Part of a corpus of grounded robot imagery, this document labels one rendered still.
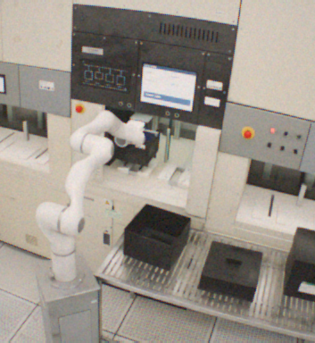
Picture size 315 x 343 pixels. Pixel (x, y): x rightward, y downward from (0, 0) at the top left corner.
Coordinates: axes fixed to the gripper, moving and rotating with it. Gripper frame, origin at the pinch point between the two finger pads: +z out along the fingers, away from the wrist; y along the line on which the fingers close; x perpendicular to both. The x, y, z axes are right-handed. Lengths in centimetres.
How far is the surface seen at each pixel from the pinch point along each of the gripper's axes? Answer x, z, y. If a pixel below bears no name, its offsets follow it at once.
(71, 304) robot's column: -53, -109, 9
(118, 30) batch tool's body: 62, -30, -6
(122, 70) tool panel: 41, -31, -2
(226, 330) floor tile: -121, -38, 86
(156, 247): -32, -73, 39
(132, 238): -31, -72, 25
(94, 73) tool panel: 36, -31, -19
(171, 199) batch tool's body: -34, -25, 32
